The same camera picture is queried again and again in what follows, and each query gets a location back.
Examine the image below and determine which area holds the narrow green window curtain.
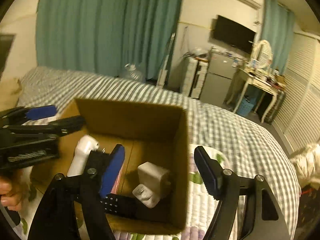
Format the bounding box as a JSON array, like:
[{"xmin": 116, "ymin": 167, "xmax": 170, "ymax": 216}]
[{"xmin": 260, "ymin": 0, "xmax": 295, "ymax": 75}]

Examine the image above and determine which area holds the small white charger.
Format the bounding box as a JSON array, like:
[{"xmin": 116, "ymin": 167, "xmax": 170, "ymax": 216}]
[{"xmin": 132, "ymin": 184, "xmax": 160, "ymax": 208}]

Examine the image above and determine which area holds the blue plastic basket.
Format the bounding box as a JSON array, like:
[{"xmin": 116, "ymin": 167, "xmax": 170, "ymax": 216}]
[{"xmin": 236, "ymin": 98, "xmax": 257, "ymax": 117}]

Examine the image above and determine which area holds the clear plastic bag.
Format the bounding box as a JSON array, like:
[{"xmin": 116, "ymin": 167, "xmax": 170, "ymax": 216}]
[{"xmin": 186, "ymin": 47, "xmax": 208, "ymax": 58}]

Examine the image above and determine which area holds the tan pillow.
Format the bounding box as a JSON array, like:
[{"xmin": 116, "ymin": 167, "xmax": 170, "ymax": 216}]
[{"xmin": 0, "ymin": 77, "xmax": 23, "ymax": 110}]

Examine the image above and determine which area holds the white ribbed suitcase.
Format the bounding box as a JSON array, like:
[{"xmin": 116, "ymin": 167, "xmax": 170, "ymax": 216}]
[{"xmin": 180, "ymin": 56, "xmax": 209, "ymax": 99}]

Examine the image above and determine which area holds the white louvred wardrobe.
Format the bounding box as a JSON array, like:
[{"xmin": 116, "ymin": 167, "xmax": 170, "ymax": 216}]
[{"xmin": 271, "ymin": 31, "xmax": 320, "ymax": 155}]

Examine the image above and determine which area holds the black keypad remote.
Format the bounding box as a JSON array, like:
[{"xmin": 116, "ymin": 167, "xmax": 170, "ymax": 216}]
[{"xmin": 101, "ymin": 194, "xmax": 137, "ymax": 217}]

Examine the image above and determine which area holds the cream padded jacket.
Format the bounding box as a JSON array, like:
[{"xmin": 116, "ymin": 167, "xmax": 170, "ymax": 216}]
[{"xmin": 290, "ymin": 142, "xmax": 320, "ymax": 190}]

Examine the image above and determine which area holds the green corner curtain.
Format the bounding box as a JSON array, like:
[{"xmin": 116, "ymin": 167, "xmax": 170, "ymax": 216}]
[{"xmin": 125, "ymin": 0, "xmax": 187, "ymax": 82}]

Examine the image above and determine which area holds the white handheld device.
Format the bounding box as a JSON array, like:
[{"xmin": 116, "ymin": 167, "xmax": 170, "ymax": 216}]
[{"xmin": 67, "ymin": 134, "xmax": 100, "ymax": 178}]

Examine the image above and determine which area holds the cardboard box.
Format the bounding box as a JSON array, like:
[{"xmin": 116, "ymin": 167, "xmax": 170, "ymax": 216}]
[{"xmin": 30, "ymin": 98, "xmax": 189, "ymax": 235}]

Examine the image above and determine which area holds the person's left hand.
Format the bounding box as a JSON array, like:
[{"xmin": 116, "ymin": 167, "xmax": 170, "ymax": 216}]
[{"xmin": 0, "ymin": 174, "xmax": 25, "ymax": 212}]

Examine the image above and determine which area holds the white floral quilted mat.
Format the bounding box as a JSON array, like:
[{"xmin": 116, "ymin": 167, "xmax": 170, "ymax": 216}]
[{"xmin": 10, "ymin": 144, "xmax": 240, "ymax": 240}]

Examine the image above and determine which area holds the white oval vanity mirror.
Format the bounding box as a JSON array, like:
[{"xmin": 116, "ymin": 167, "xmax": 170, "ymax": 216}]
[{"xmin": 252, "ymin": 39, "xmax": 273, "ymax": 71}]

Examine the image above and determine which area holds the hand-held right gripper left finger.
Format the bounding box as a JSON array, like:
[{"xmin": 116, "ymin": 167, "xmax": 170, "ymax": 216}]
[{"xmin": 27, "ymin": 144, "xmax": 125, "ymax": 240}]

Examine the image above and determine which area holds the wide green curtain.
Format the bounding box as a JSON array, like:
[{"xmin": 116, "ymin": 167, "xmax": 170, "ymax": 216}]
[{"xmin": 36, "ymin": 0, "xmax": 133, "ymax": 77}]

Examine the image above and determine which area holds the dark hard suitcase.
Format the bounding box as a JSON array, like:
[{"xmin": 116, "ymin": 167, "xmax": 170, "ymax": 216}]
[{"xmin": 265, "ymin": 90, "xmax": 285, "ymax": 124}]

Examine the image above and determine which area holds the grey small fridge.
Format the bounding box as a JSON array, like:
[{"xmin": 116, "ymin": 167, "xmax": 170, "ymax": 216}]
[{"xmin": 200, "ymin": 51, "xmax": 240, "ymax": 105}]

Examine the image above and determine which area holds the black wall television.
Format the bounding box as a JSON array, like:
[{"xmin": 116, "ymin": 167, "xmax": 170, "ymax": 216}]
[{"xmin": 211, "ymin": 15, "xmax": 257, "ymax": 55}]

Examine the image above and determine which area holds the clear water jug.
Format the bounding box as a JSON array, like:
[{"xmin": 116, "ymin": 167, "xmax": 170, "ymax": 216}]
[{"xmin": 119, "ymin": 63, "xmax": 147, "ymax": 82}]

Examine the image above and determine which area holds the pink patterned case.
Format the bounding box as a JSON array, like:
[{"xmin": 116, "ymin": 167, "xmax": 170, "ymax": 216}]
[{"xmin": 112, "ymin": 165, "xmax": 124, "ymax": 195}]

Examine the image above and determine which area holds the white flat mop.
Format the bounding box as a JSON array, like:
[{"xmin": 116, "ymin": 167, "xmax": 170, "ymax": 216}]
[{"xmin": 156, "ymin": 32, "xmax": 175, "ymax": 88}]

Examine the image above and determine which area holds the large white charger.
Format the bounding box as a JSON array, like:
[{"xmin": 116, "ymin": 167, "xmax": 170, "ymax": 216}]
[{"xmin": 137, "ymin": 162, "xmax": 170, "ymax": 200}]

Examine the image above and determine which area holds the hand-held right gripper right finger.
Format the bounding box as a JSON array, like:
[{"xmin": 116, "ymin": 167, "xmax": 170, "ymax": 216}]
[{"xmin": 194, "ymin": 145, "xmax": 287, "ymax": 240}]

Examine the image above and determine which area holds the white vanity table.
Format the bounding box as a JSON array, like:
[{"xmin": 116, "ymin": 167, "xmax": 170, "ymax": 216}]
[{"xmin": 226, "ymin": 67, "xmax": 282, "ymax": 123}]

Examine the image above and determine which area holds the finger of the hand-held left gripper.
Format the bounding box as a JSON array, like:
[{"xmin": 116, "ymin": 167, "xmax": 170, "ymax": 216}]
[
  {"xmin": 7, "ymin": 116, "xmax": 87, "ymax": 138},
  {"xmin": 0, "ymin": 105, "xmax": 58, "ymax": 126}
]

